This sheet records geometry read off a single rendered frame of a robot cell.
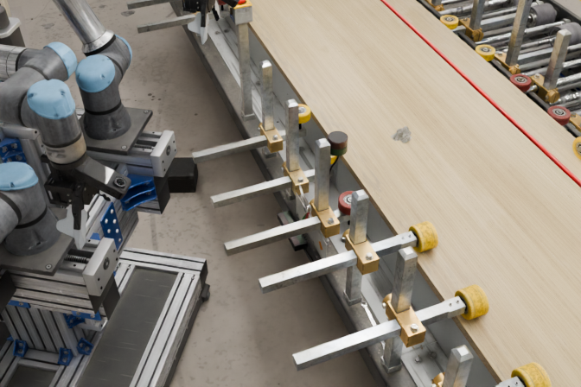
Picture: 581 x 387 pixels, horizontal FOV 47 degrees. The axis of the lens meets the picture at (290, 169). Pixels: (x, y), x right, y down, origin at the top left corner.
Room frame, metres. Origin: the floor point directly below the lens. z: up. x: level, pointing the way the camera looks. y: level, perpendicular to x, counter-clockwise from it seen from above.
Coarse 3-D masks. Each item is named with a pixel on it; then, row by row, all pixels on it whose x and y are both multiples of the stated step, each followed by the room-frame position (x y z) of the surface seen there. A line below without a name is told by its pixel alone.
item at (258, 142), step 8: (304, 128) 1.97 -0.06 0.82; (264, 136) 1.92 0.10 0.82; (232, 144) 1.88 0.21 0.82; (240, 144) 1.88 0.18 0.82; (248, 144) 1.88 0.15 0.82; (256, 144) 1.89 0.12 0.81; (264, 144) 1.90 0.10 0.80; (200, 152) 1.84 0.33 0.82; (208, 152) 1.84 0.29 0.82; (216, 152) 1.84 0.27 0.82; (224, 152) 1.85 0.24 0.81; (232, 152) 1.86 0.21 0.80; (200, 160) 1.82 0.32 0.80; (208, 160) 1.83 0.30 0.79
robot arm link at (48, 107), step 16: (48, 80) 1.03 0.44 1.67; (32, 96) 0.99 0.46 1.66; (48, 96) 0.98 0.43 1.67; (64, 96) 0.99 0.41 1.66; (32, 112) 0.98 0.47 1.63; (48, 112) 0.97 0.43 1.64; (64, 112) 0.98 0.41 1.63; (32, 128) 0.98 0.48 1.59; (48, 128) 0.97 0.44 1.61; (64, 128) 0.97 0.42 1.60; (80, 128) 1.01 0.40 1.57; (48, 144) 0.97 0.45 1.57; (64, 144) 0.97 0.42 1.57
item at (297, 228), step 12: (336, 216) 1.46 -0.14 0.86; (348, 216) 1.47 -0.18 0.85; (276, 228) 1.42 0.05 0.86; (288, 228) 1.41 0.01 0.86; (300, 228) 1.41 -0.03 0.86; (312, 228) 1.43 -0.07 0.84; (240, 240) 1.37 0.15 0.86; (252, 240) 1.37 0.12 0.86; (264, 240) 1.37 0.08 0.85; (276, 240) 1.39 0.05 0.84; (228, 252) 1.33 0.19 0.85
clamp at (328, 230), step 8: (312, 200) 1.53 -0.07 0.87; (312, 208) 1.50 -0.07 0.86; (328, 208) 1.49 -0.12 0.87; (312, 216) 1.50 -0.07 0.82; (320, 216) 1.45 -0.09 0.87; (328, 216) 1.45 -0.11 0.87; (328, 224) 1.42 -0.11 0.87; (336, 224) 1.42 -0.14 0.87; (328, 232) 1.41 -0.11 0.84; (336, 232) 1.42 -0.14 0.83
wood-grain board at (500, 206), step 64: (256, 0) 2.85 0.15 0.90; (320, 0) 2.84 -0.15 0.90; (320, 64) 2.29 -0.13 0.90; (384, 64) 2.28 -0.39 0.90; (448, 64) 2.27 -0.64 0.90; (320, 128) 1.89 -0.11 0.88; (384, 128) 1.86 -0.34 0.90; (448, 128) 1.85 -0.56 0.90; (512, 128) 1.84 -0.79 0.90; (384, 192) 1.53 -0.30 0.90; (448, 192) 1.52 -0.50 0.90; (512, 192) 1.52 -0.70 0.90; (576, 192) 1.51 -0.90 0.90; (448, 256) 1.25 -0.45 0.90; (512, 256) 1.25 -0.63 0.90; (576, 256) 1.25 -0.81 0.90; (512, 320) 1.03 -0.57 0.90; (576, 320) 1.02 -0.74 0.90; (576, 384) 0.84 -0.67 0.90
